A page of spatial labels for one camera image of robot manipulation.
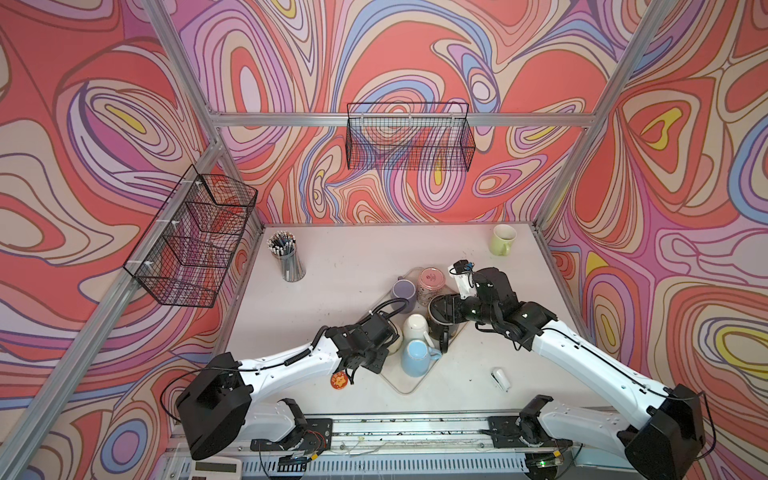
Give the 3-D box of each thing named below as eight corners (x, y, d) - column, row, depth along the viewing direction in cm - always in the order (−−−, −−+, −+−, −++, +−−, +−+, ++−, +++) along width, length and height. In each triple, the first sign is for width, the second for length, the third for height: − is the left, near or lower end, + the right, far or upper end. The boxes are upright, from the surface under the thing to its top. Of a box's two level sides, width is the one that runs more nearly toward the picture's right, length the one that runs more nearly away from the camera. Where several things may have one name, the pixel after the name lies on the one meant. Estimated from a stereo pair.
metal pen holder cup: (280, 283, 105) (264, 250, 91) (285, 264, 110) (271, 230, 96) (303, 283, 105) (290, 250, 91) (307, 264, 110) (295, 230, 96)
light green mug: (484, 258, 111) (491, 241, 104) (490, 238, 118) (497, 221, 110) (505, 264, 109) (513, 248, 102) (510, 243, 116) (518, 227, 108)
